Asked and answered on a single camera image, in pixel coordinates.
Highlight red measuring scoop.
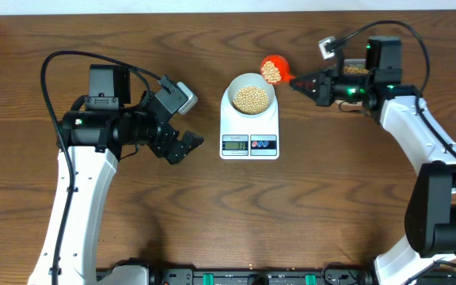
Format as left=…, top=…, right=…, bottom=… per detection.
left=260, top=55, right=295, bottom=85

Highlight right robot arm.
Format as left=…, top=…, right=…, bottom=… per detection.
left=289, top=36, right=456, bottom=284

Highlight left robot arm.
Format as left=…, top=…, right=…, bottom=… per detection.
left=28, top=64, right=203, bottom=284

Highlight soybeans in scoop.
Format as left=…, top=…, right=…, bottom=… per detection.
left=260, top=61, right=282, bottom=84

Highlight soybeans in bowl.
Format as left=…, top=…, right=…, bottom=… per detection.
left=232, top=85, right=270, bottom=115

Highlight grey round bowl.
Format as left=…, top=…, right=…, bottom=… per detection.
left=226, top=73, right=277, bottom=116

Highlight white digital kitchen scale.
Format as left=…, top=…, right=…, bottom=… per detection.
left=219, top=85, right=280, bottom=160

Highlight soybeans in container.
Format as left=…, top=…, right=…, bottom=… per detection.
left=343, top=66, right=369, bottom=75

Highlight clear plastic container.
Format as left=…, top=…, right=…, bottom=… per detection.
left=336, top=59, right=366, bottom=107

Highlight left black cable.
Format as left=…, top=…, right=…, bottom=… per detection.
left=40, top=50, right=162, bottom=285

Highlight black cable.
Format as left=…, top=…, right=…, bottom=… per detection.
left=330, top=19, right=456, bottom=187
left=40, top=50, right=162, bottom=285

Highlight right black cable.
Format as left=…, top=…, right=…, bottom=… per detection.
left=330, top=19, right=456, bottom=187

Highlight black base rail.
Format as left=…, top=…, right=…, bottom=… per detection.
left=118, top=258, right=377, bottom=285

